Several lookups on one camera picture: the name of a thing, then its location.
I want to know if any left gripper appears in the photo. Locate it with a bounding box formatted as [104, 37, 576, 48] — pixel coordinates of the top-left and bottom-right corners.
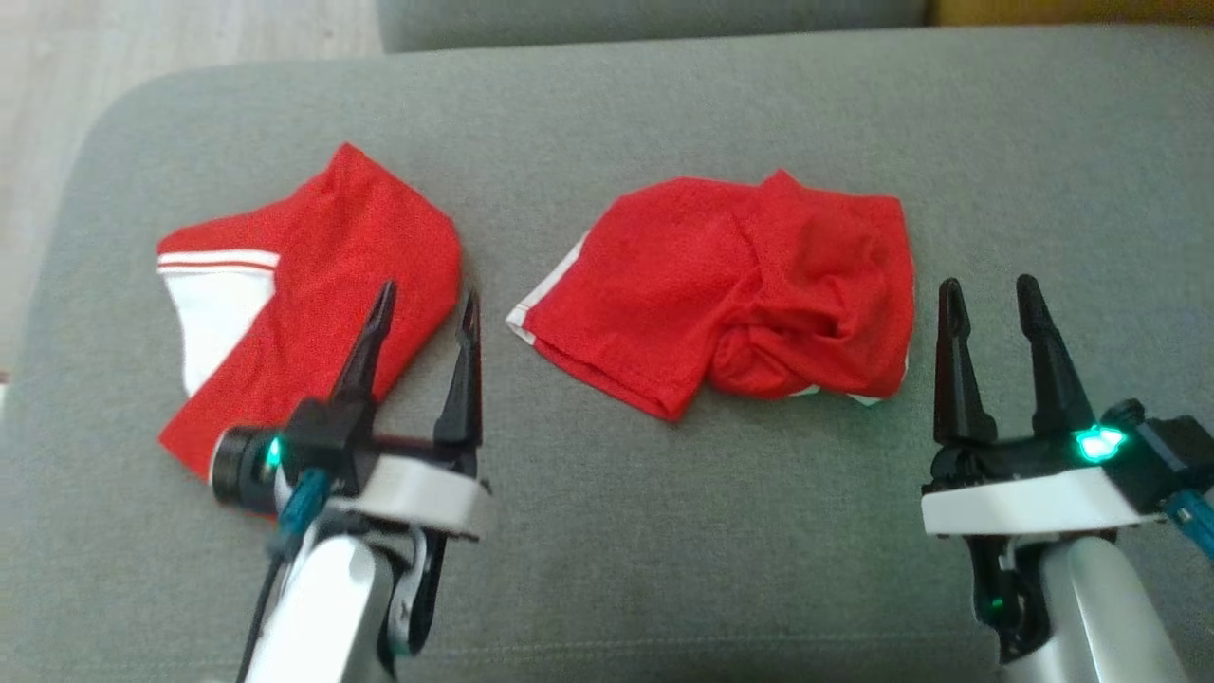
[281, 280, 492, 542]

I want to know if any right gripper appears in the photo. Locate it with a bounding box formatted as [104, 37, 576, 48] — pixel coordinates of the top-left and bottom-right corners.
[921, 274, 1164, 538]

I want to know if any red white basketball jersey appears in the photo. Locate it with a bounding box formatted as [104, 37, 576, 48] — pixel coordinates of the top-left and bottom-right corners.
[156, 142, 464, 485]

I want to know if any red jersey shirt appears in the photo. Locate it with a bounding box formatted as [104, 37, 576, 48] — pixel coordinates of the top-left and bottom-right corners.
[506, 171, 918, 423]

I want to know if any grey fabric ottoman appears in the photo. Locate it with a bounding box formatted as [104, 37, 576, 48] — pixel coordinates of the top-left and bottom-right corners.
[0, 24, 1214, 683]

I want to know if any yellow sofa back cushion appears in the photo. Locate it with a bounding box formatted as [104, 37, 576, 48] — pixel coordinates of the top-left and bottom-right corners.
[929, 0, 1214, 28]

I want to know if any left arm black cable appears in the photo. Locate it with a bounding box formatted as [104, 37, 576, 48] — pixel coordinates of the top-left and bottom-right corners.
[237, 470, 335, 683]

